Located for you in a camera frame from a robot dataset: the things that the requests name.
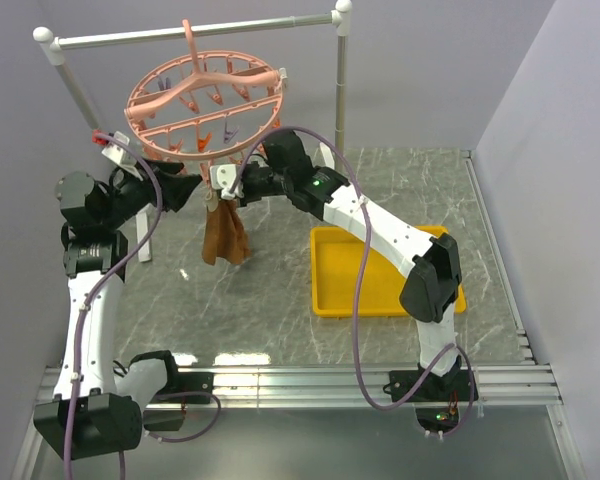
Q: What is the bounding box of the orange clothes peg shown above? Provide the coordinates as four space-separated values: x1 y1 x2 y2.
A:
195 125 213 154

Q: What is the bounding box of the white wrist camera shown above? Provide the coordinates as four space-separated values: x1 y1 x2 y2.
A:
91 129 145 180
209 163 244 200

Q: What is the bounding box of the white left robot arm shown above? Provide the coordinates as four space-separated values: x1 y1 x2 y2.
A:
33 161 202 460

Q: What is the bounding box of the white clothes peg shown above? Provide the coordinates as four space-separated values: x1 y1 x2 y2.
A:
276 68 288 93

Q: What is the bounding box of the pink round clip hanger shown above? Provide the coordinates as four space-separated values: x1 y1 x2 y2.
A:
124 19 286 162

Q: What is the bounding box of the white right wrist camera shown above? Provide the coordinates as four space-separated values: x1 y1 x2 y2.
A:
209 163 244 200

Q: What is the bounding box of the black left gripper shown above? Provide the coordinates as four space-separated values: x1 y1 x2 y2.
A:
101 155 202 230

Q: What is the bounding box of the white metal drying rack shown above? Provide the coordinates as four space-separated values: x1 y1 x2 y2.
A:
32 0 356 263

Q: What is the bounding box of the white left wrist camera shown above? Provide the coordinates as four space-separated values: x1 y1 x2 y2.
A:
91 129 145 180

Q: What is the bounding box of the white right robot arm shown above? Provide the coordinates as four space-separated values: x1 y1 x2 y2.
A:
223 126 470 411

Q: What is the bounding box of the brown underwear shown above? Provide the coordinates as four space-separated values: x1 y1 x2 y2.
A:
201 190 251 266

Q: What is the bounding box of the purple clothes peg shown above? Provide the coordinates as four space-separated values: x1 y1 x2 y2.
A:
223 117 240 145

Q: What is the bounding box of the yellow plastic tray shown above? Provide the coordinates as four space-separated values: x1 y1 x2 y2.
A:
309 224 468 319

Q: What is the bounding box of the aluminium rail frame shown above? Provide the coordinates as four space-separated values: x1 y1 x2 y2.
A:
9 149 589 480

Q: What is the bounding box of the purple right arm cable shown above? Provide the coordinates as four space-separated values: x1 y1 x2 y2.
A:
232 125 477 442

